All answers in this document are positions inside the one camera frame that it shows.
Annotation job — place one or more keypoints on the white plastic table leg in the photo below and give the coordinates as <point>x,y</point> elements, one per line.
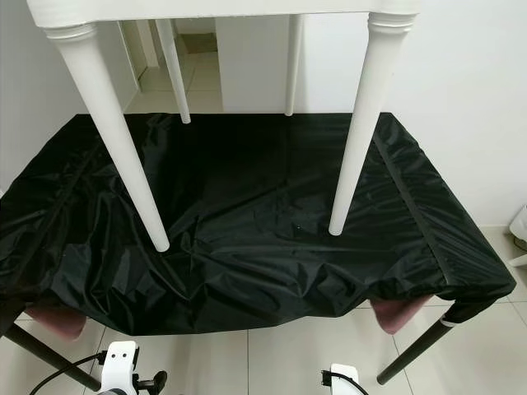
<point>173,74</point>
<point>366,123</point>
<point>107,123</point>
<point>293,66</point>

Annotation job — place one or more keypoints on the black tablecloth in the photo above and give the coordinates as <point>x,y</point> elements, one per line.
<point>255,206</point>

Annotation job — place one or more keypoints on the white lidded plastic bin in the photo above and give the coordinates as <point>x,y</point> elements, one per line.
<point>521,226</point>

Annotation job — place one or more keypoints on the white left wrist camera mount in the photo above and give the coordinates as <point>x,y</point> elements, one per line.
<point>119,362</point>

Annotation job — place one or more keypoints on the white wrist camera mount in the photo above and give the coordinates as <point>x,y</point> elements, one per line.
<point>119,362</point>
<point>356,388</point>

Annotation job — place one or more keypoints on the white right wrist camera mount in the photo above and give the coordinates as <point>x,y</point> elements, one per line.
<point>356,388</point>

